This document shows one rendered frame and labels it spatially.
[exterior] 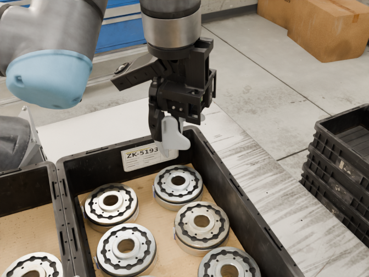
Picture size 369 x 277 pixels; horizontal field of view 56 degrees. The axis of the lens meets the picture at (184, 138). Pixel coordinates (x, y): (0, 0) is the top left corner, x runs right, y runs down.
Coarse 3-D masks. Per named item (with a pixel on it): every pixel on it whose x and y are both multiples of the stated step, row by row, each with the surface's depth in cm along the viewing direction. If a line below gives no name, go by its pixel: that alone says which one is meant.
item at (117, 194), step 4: (108, 192) 69; (112, 192) 69; (116, 192) 69; (100, 196) 68; (104, 196) 68; (108, 196) 69; (116, 196) 68; (120, 196) 68; (100, 200) 67; (120, 200) 67; (100, 204) 67; (104, 204) 67; (116, 204) 67; (120, 204) 67; (100, 208) 66; (104, 208) 66; (108, 208) 66; (112, 208) 66; (116, 208) 66
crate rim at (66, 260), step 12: (24, 168) 65; (36, 168) 65; (48, 168) 65; (60, 204) 59; (60, 216) 57; (60, 228) 55; (60, 240) 53; (60, 252) 52; (72, 264) 50; (72, 276) 49
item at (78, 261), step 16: (192, 128) 75; (112, 144) 71; (128, 144) 71; (208, 144) 71; (64, 160) 67; (64, 176) 64; (224, 176) 64; (64, 192) 61; (240, 192) 61; (64, 208) 58; (256, 224) 56; (272, 240) 55; (80, 256) 51; (288, 256) 51; (80, 272) 49
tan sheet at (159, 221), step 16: (144, 176) 77; (144, 192) 74; (208, 192) 74; (144, 208) 71; (160, 208) 71; (144, 224) 68; (160, 224) 68; (96, 240) 65; (160, 240) 65; (96, 256) 62; (160, 256) 62; (176, 256) 62; (192, 256) 62; (96, 272) 60; (160, 272) 60; (176, 272) 60; (192, 272) 60
